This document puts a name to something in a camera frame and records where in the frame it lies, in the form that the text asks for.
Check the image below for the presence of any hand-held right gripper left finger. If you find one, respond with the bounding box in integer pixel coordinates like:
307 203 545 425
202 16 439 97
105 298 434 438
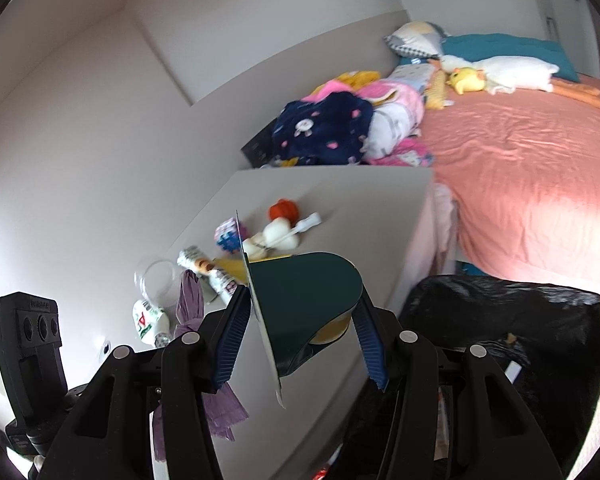
37 287 253 480

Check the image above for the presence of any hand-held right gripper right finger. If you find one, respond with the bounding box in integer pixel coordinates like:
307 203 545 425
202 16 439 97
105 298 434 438
352 295 563 480

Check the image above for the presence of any dark green cardboard package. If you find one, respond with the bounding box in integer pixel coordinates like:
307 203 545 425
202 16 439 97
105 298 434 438
235 210 363 408

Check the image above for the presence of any white bone-shaped object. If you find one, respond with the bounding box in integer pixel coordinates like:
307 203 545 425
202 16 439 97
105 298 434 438
242 217 301 261

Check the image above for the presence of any black trash bag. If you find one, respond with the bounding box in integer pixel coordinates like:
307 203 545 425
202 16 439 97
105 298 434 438
330 274 600 480

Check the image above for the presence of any purple cloth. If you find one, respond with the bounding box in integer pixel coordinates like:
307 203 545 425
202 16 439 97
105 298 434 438
152 269 249 461

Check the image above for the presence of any yellow paper sheet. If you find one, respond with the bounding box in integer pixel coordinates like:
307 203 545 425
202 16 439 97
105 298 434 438
211 255 251 282

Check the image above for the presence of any white printed mug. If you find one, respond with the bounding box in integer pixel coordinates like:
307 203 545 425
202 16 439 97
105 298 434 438
131 299 171 345

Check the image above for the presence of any printed white wrapper roll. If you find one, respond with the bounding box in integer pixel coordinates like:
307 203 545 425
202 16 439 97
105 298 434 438
176 246 241 306

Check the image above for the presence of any clear glass bowl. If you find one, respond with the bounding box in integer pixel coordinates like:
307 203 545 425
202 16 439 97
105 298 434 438
134 258 181 308

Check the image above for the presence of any colourful puzzle cube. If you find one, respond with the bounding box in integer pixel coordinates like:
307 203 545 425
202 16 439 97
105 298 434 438
214 217 249 252

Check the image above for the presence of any small white tube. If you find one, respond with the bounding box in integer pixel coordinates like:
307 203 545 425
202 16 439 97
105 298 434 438
292 212 322 235

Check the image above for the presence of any orange ribbed toy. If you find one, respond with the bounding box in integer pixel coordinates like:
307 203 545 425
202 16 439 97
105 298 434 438
269 199 299 222

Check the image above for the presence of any black box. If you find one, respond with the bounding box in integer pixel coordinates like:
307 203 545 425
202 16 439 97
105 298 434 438
241 120 281 168

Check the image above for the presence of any navy printed blanket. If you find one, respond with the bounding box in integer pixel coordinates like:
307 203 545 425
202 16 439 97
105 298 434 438
271 91 376 167

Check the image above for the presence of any bed with pink sheet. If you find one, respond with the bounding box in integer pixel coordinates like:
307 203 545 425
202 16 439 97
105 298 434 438
420 72 600 306

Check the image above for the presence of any long yellow plush toy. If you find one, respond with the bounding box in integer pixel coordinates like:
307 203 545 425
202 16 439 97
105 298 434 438
425 70 453 110

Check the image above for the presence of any white goose plush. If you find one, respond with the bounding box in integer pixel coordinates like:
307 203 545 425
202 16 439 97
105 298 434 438
427 55 600 109

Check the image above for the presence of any patterned pillow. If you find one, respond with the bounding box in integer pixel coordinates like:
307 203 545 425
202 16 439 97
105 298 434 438
384 21 451 59

